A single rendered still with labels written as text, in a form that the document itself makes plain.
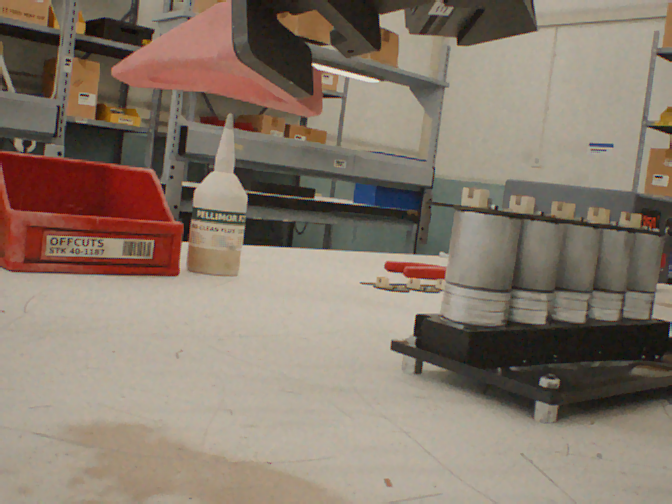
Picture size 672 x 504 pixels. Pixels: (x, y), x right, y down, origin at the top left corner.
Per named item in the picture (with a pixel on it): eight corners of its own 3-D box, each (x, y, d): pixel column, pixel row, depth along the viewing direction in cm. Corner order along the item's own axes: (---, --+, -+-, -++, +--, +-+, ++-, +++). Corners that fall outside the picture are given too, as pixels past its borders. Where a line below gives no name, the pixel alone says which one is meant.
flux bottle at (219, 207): (190, 273, 46) (209, 108, 45) (181, 265, 49) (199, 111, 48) (244, 277, 47) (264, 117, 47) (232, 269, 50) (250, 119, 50)
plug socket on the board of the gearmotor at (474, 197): (491, 209, 27) (494, 191, 27) (476, 207, 26) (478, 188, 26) (474, 207, 28) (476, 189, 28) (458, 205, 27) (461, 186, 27)
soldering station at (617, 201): (668, 290, 80) (682, 201, 79) (623, 291, 72) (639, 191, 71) (544, 267, 91) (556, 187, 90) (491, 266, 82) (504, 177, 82)
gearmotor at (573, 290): (595, 344, 31) (614, 223, 31) (563, 347, 30) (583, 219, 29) (547, 331, 33) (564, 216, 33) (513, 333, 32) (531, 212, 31)
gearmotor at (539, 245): (558, 347, 30) (578, 218, 29) (521, 350, 28) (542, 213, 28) (508, 333, 31) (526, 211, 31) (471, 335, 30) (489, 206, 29)
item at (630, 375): (609, 348, 38) (613, 326, 38) (752, 385, 33) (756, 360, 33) (384, 368, 28) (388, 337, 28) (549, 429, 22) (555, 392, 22)
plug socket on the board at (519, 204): (537, 215, 29) (539, 198, 29) (523, 214, 28) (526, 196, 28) (520, 213, 29) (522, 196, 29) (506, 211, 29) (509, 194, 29)
